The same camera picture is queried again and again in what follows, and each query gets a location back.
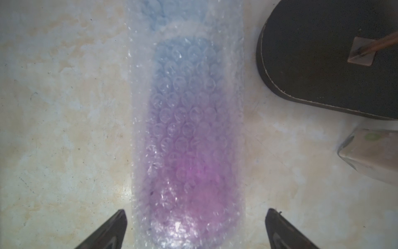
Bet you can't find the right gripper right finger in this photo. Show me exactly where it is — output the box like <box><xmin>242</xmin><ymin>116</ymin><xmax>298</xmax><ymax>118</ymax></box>
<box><xmin>265</xmin><ymin>209</ymin><xmax>319</xmax><ymax>249</ymax></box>

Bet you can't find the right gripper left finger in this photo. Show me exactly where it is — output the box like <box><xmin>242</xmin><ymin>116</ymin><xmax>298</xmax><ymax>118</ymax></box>
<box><xmin>76</xmin><ymin>209</ymin><xmax>127</xmax><ymax>249</ymax></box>

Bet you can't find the black wire glass stand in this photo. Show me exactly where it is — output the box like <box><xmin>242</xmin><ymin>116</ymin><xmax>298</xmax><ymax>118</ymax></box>
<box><xmin>256</xmin><ymin>1</ymin><xmax>398</xmax><ymax>120</ymax></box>

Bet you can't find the purple bubble vase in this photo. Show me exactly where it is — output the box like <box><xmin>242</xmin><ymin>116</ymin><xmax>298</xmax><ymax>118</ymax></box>
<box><xmin>126</xmin><ymin>1</ymin><xmax>245</xmax><ymax>249</ymax></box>

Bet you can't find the small bottle black cap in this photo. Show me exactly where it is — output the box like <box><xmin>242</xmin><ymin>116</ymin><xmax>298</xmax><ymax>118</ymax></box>
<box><xmin>337</xmin><ymin>129</ymin><xmax>398</xmax><ymax>185</ymax></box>

